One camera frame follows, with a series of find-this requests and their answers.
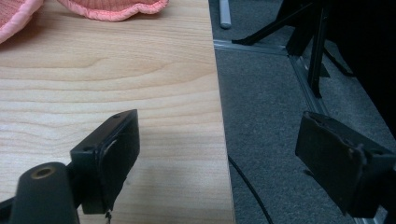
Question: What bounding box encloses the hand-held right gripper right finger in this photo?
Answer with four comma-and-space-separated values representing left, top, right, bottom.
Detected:
294, 110, 396, 219

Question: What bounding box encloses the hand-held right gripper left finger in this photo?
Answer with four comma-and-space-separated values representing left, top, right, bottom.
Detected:
69, 108, 141, 216

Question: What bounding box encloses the pink padded glove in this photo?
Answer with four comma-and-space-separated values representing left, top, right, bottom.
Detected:
0, 0, 45, 45
56, 0, 170, 22

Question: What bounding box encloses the black metal stand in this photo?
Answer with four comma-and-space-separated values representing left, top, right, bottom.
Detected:
232, 0, 356, 99

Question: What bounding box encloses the grey white tube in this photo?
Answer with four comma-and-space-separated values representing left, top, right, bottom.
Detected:
219, 0, 233, 30

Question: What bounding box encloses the black cable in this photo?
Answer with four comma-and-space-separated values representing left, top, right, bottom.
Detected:
227, 155, 275, 224

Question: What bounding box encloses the metal floor rail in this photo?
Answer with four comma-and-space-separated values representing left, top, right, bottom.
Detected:
213, 39, 389, 224

